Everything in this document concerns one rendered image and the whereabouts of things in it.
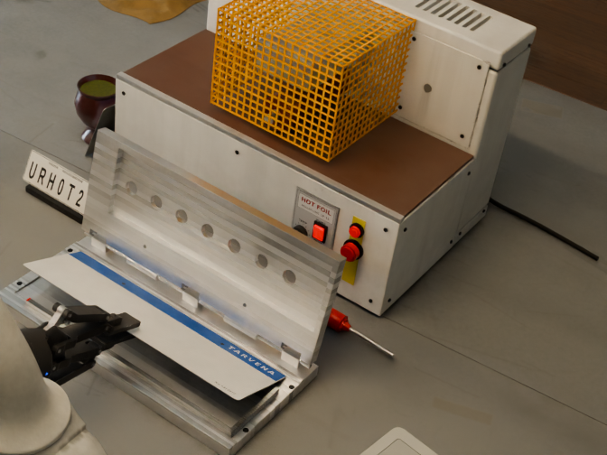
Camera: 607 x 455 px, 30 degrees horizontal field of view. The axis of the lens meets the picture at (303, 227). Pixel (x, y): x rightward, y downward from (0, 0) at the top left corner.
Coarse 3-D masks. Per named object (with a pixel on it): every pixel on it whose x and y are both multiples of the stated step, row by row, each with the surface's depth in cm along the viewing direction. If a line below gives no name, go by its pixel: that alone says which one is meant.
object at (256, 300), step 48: (96, 144) 170; (96, 192) 172; (144, 192) 169; (192, 192) 163; (144, 240) 170; (192, 240) 166; (240, 240) 161; (288, 240) 155; (192, 288) 167; (240, 288) 163; (288, 288) 159; (336, 288) 154; (288, 336) 160
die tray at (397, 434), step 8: (392, 432) 156; (400, 432) 156; (408, 432) 156; (384, 440) 154; (392, 440) 154; (400, 440) 155; (408, 440) 155; (416, 440) 155; (376, 448) 153; (384, 448) 153; (392, 448) 153; (400, 448) 154; (408, 448) 154; (416, 448) 154; (424, 448) 154
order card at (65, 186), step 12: (36, 156) 188; (36, 168) 188; (48, 168) 186; (60, 168) 185; (24, 180) 189; (36, 180) 188; (48, 180) 187; (60, 180) 186; (72, 180) 184; (84, 180) 183; (48, 192) 187; (60, 192) 186; (72, 192) 184; (84, 192) 183; (72, 204) 185; (84, 204) 184
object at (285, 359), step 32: (96, 256) 175; (32, 288) 168; (160, 288) 171; (32, 320) 163; (128, 352) 160; (256, 352) 163; (288, 352) 162; (128, 384) 155; (192, 384) 157; (288, 384) 159; (192, 416) 152; (224, 416) 153; (256, 416) 154; (224, 448) 149
